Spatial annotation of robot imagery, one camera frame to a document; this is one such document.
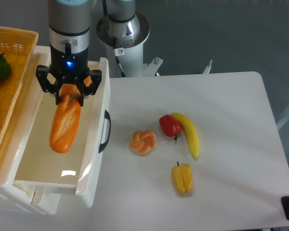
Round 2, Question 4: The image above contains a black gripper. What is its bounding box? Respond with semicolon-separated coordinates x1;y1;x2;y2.
36;45;102;106

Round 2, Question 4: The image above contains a long orange bread loaf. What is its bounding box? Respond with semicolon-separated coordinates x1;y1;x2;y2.
49;84;81;154

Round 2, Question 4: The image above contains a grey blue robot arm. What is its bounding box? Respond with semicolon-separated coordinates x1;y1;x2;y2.
36;0;149;104

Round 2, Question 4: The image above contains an open upper white drawer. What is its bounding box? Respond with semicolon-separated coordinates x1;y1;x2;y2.
14;58;111;207

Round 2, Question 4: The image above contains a round knotted bread roll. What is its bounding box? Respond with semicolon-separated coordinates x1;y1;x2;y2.
129;130;157;156

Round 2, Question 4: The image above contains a white plastic drawer cabinet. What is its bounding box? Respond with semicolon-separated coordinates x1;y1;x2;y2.
0;46;60;215

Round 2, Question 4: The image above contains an orange woven basket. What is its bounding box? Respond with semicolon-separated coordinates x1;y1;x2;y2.
0;26;39;146

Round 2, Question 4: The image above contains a red bell pepper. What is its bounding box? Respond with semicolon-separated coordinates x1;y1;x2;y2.
159;115;183;141

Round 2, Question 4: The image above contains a yellow banana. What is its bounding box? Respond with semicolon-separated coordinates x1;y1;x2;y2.
170;113;200;159

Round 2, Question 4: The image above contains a yellow bell pepper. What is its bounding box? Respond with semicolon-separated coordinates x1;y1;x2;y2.
171;161;193;194

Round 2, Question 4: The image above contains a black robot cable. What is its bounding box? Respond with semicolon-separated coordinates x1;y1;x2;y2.
112;36;127;78

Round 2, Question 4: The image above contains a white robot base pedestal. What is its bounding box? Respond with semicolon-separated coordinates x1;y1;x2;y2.
96;13;163;78

